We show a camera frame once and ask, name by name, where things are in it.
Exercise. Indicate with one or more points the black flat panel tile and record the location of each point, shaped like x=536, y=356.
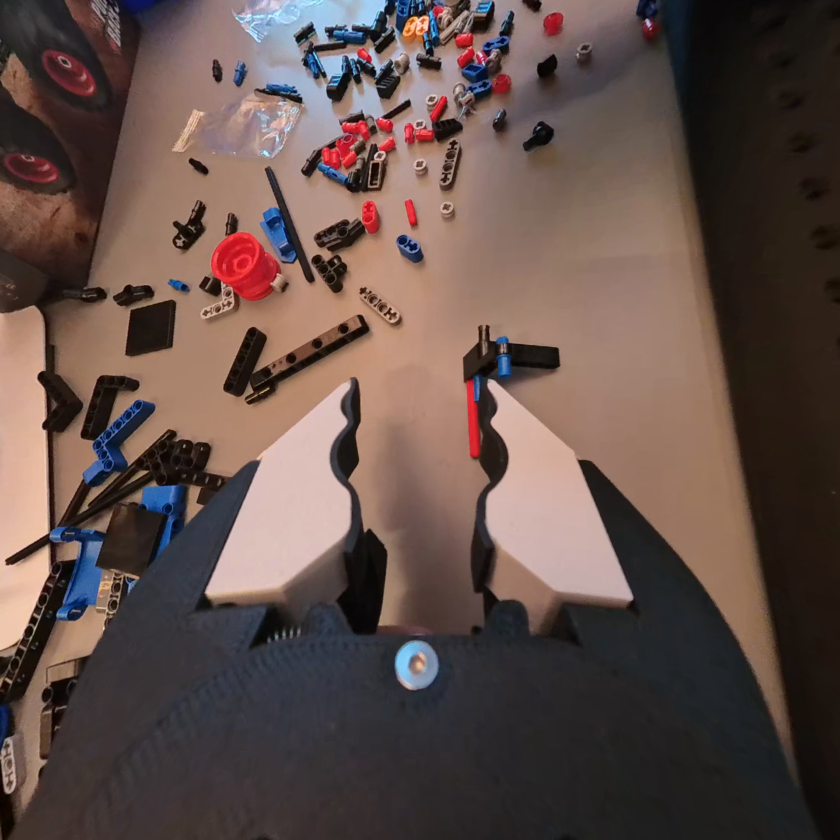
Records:
x=152, y=328

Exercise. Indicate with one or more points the small grey angled beam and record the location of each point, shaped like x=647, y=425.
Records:
x=220, y=305

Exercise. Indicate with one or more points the black cross-hole connector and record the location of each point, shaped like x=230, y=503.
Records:
x=187, y=229

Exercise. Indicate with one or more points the red wheel hub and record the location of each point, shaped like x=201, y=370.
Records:
x=243, y=266

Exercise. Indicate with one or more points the blue and black brick assembly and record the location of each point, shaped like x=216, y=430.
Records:
x=82, y=564

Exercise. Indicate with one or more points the blue angled beam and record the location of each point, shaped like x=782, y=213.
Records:
x=121, y=436

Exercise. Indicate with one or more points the grey desk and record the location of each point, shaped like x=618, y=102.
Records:
x=590, y=262

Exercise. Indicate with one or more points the clear plastic bag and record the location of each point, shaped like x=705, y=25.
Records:
x=243, y=128
x=259, y=16

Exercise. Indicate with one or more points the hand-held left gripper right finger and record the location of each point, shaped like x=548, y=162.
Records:
x=558, y=525

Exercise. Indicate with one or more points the dark grey thin beam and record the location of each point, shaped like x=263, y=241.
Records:
x=449, y=164

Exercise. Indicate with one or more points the light grey thin beam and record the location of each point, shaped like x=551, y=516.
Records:
x=380, y=305

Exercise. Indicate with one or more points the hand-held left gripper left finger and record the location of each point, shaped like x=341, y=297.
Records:
x=282, y=525

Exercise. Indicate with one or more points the long black beam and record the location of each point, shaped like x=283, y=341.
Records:
x=308, y=358

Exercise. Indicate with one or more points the white thin beam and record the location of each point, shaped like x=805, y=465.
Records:
x=10, y=761

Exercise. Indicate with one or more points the small blue connector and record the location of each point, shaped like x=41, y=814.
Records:
x=409, y=248

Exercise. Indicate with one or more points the small black connector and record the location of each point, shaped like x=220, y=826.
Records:
x=328, y=271
x=131, y=294
x=88, y=294

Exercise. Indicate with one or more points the long black axle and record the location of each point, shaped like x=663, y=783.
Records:
x=289, y=223

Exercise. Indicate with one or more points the black perforated connector brick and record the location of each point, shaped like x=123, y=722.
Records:
x=180, y=463

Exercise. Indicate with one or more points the white book stand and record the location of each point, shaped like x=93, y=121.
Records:
x=19, y=459

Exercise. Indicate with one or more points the blue curved brick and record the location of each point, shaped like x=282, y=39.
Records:
x=279, y=233

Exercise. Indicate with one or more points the black bent connector beam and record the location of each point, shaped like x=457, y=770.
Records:
x=59, y=400

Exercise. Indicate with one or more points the toy truck set box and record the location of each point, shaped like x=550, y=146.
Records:
x=52, y=164

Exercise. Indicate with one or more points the black perforated panel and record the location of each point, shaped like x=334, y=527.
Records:
x=774, y=328

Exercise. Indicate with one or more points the red connector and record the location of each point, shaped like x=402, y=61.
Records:
x=371, y=216

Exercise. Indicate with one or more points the thin black axle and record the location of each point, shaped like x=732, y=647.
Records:
x=85, y=508

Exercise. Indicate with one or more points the short black beam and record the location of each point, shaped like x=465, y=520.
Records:
x=535, y=356
x=244, y=361

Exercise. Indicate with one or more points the black straight beam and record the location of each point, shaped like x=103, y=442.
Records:
x=33, y=630

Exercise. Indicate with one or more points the small beam and pins assembly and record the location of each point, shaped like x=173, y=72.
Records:
x=474, y=420

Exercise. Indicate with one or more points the pile of small mixed bricks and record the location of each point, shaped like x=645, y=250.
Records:
x=394, y=79

